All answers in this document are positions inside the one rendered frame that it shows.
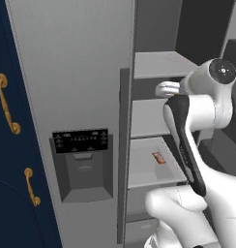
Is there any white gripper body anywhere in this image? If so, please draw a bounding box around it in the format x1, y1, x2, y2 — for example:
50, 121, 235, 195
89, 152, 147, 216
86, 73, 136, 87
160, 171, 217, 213
154, 80, 182, 99

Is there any grey fridge shelf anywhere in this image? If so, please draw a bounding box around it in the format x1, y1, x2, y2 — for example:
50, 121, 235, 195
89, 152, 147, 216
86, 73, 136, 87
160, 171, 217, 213
131, 97, 176, 140
133, 50, 199, 80

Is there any orange lemon wedge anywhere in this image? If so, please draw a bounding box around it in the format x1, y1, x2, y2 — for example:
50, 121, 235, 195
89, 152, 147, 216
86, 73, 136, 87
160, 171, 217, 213
151, 151, 166, 166

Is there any grey fridge drawer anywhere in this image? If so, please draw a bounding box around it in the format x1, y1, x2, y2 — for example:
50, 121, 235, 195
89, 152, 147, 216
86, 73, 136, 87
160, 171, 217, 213
124, 218, 159, 248
127, 137, 189, 190

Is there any grey fridge door with dispenser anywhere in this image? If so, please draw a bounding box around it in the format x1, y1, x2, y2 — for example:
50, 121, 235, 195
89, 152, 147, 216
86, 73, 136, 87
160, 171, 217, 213
5, 0, 137, 248

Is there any navy cabinet door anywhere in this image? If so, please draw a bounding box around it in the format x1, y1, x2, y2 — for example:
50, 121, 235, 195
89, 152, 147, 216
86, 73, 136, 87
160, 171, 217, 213
0, 0, 56, 227
0, 178, 64, 248

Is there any grey fridge door handle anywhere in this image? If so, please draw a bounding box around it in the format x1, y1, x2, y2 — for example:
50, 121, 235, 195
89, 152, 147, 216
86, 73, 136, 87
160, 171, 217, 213
116, 67, 132, 245

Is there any gold cabinet handle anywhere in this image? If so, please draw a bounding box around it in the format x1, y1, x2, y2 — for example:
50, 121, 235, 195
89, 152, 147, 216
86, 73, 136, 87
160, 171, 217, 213
0, 73, 22, 136
23, 167, 42, 208

